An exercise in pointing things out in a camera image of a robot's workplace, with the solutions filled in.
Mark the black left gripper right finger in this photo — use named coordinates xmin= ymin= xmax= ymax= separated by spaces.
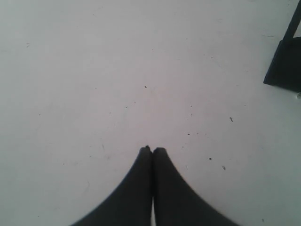
xmin=152 ymin=147 xmax=237 ymax=226

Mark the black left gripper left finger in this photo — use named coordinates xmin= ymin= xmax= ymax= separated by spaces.
xmin=74 ymin=146 xmax=152 ymax=226

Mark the black metal shelf rack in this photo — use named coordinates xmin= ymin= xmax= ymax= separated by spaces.
xmin=263 ymin=2 xmax=301 ymax=93

